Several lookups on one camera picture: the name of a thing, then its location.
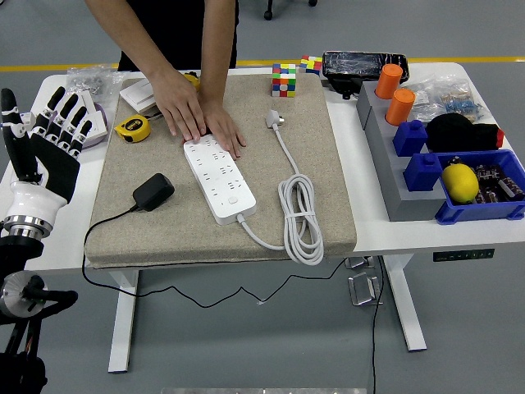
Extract person's right hand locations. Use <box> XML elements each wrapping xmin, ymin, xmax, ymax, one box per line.
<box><xmin>148</xmin><ymin>69</ymin><xmax>208</xmax><ymax>144</ymax></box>

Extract blue plastic block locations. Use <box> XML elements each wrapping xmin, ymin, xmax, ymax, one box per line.
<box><xmin>392</xmin><ymin>119</ymin><xmax>428</xmax><ymax>158</ymax></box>
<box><xmin>403</xmin><ymin>152</ymin><xmax>445</xmax><ymax>193</ymax></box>

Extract grey-brown mat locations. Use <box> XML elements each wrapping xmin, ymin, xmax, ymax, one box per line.
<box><xmin>83</xmin><ymin>73</ymin><xmax>358</xmax><ymax>270</ymax></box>

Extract purple bowl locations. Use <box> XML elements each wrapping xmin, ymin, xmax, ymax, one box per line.
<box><xmin>84</xmin><ymin>102</ymin><xmax>109</xmax><ymax>149</ymax></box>

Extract black film-wrapped box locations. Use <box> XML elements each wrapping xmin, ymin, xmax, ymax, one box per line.
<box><xmin>322</xmin><ymin>50</ymin><xmax>410</xmax><ymax>102</ymax></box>

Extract white wall socket panel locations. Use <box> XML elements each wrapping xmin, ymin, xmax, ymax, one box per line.
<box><xmin>84</xmin><ymin>111</ymin><xmax>108</xmax><ymax>143</ymax></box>

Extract black fabric item red tip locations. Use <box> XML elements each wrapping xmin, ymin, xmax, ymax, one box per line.
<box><xmin>425</xmin><ymin>113</ymin><xmax>504</xmax><ymax>153</ymax></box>

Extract white coiled power cord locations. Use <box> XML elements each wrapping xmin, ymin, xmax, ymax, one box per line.
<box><xmin>236</xmin><ymin>122</ymin><xmax>325</xmax><ymax>266</ymax></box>

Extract dark electronic parts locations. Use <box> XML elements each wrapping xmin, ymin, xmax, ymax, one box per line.
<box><xmin>471</xmin><ymin>163</ymin><xmax>525</xmax><ymax>205</ymax></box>

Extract clear bag blue parts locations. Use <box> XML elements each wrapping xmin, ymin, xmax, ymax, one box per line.
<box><xmin>426</xmin><ymin>75</ymin><xmax>490</xmax><ymax>124</ymax></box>

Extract colourful puzzle cube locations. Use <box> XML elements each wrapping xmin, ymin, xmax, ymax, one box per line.
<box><xmin>298</xmin><ymin>55</ymin><xmax>324</xmax><ymax>77</ymax></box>
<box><xmin>270</xmin><ymin>62</ymin><xmax>298</xmax><ymax>99</ymax></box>

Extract clear bag white parts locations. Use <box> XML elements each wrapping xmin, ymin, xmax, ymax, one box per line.
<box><xmin>409</xmin><ymin>81</ymin><xmax>446</xmax><ymax>122</ymax></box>

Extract black table control panel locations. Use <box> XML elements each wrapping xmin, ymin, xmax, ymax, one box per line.
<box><xmin>432</xmin><ymin>248</ymin><xmax>495</xmax><ymax>263</ymax></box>

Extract white three-pin plug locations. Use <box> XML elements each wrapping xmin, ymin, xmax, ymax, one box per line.
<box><xmin>264</xmin><ymin>108</ymin><xmax>287</xmax><ymax>131</ymax></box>

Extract thin black adapter cord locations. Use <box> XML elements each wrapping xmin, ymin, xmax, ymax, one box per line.
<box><xmin>80</xmin><ymin>204</ymin><xmax>348</xmax><ymax>308</ymax></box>

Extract white blank panel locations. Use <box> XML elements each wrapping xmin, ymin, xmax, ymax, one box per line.
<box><xmin>80</xmin><ymin>90</ymin><xmax>98</xmax><ymax>114</ymax></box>

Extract black hanging cable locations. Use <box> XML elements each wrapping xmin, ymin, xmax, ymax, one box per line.
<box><xmin>370</xmin><ymin>256</ymin><xmax>387</xmax><ymax>394</ymax></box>

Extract metal bracket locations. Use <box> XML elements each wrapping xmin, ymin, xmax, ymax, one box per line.
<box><xmin>343</xmin><ymin>256</ymin><xmax>375</xmax><ymax>270</ymax></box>
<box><xmin>347</xmin><ymin>273</ymin><xmax>385</xmax><ymax>307</ymax></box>

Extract grey stepped block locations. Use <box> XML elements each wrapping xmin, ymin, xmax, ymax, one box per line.
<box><xmin>355</xmin><ymin>80</ymin><xmax>449</xmax><ymax>222</ymax></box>

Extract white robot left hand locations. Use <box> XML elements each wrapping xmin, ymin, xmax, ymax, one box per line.
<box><xmin>0</xmin><ymin>85</ymin><xmax>94</xmax><ymax>225</ymax></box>

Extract white wall switch panel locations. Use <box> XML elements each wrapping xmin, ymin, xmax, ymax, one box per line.
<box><xmin>119</xmin><ymin>78</ymin><xmax>157</xmax><ymax>108</ymax></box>

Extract yellow lemon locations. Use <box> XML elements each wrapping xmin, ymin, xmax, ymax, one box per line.
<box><xmin>441</xmin><ymin>163</ymin><xmax>480</xmax><ymax>204</ymax></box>

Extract person's left hand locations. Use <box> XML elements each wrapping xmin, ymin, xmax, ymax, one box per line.
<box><xmin>202</xmin><ymin>102</ymin><xmax>247</xmax><ymax>160</ymax></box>

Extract clear bag metal screws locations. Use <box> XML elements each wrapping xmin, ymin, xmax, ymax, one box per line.
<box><xmin>65</xmin><ymin>65</ymin><xmax>124</xmax><ymax>104</ymax></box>

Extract black plug adapter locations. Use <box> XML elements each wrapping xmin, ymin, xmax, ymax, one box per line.
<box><xmin>131</xmin><ymin>172</ymin><xmax>176</xmax><ymax>213</ymax></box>

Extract orange cylinder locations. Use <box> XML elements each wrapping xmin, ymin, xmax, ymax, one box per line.
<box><xmin>375</xmin><ymin>63</ymin><xmax>404</xmax><ymax>100</ymax></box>
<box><xmin>384</xmin><ymin>89</ymin><xmax>417</xmax><ymax>127</ymax></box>

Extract person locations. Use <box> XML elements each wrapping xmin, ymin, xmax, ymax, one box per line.
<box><xmin>117</xmin><ymin>0</ymin><xmax>239</xmax><ymax>73</ymax></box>

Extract white power strip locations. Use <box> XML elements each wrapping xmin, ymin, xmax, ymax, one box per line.
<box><xmin>182</xmin><ymin>136</ymin><xmax>258</xmax><ymax>226</ymax></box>

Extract black chair base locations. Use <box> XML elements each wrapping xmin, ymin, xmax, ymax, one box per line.
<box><xmin>263</xmin><ymin>0</ymin><xmax>319</xmax><ymax>21</ymax></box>

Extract blue plastic bin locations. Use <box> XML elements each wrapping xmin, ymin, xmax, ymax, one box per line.
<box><xmin>434</xmin><ymin>149</ymin><xmax>525</xmax><ymax>226</ymax></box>

